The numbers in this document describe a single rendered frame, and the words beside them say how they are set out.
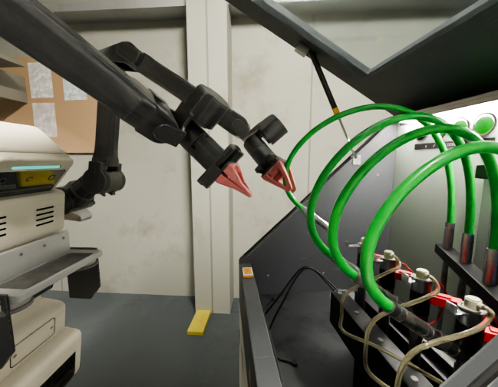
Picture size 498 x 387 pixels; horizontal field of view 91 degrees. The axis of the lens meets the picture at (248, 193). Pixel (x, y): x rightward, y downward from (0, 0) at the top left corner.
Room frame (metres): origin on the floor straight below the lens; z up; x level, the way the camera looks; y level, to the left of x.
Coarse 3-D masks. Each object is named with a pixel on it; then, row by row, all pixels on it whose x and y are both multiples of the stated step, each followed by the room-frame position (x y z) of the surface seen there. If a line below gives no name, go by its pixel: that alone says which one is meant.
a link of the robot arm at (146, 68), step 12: (120, 48) 0.73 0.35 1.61; (132, 48) 0.73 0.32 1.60; (132, 60) 0.73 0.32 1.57; (144, 60) 0.75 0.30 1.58; (144, 72) 0.75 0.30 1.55; (156, 72) 0.75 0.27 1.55; (168, 72) 0.75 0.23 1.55; (168, 84) 0.75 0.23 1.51; (180, 84) 0.74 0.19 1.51; (192, 84) 0.75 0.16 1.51; (180, 96) 0.74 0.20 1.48; (228, 120) 0.72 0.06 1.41
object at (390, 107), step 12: (360, 108) 0.60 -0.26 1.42; (372, 108) 0.59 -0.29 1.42; (384, 108) 0.58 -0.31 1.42; (396, 108) 0.57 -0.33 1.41; (408, 108) 0.57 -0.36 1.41; (336, 120) 0.62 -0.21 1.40; (312, 132) 0.63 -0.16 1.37; (300, 144) 0.64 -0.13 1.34; (444, 144) 0.55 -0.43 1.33; (288, 168) 0.65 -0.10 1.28; (288, 192) 0.64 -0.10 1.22; (300, 204) 0.64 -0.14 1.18
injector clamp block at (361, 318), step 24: (336, 312) 0.54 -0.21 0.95; (360, 312) 0.49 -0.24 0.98; (360, 336) 0.43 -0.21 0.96; (384, 336) 0.41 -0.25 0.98; (408, 336) 0.41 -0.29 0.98; (360, 360) 0.43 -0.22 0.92; (384, 360) 0.36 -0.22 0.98; (432, 360) 0.36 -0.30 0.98; (360, 384) 0.42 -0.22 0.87; (408, 384) 0.32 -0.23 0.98; (432, 384) 0.34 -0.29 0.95
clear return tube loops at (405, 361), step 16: (384, 272) 0.40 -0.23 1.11; (352, 288) 0.40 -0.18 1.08; (400, 304) 0.32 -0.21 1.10; (352, 336) 0.37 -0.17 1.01; (368, 336) 0.31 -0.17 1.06; (448, 336) 0.25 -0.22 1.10; (464, 336) 0.25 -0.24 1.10; (384, 352) 0.34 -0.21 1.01; (416, 352) 0.25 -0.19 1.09; (368, 368) 0.31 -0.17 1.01; (400, 368) 0.25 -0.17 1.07; (416, 368) 0.30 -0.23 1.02; (384, 384) 0.29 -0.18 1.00; (400, 384) 0.24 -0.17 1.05
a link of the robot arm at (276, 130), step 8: (240, 120) 0.70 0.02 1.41; (264, 120) 0.72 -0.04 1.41; (272, 120) 0.72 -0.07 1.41; (240, 128) 0.70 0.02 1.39; (248, 128) 0.70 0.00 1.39; (256, 128) 0.72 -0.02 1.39; (264, 128) 0.72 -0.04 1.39; (272, 128) 0.70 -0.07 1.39; (280, 128) 0.70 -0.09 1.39; (240, 136) 0.70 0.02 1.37; (248, 136) 0.73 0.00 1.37; (272, 136) 0.71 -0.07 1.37; (280, 136) 0.72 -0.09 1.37; (272, 144) 0.73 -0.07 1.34
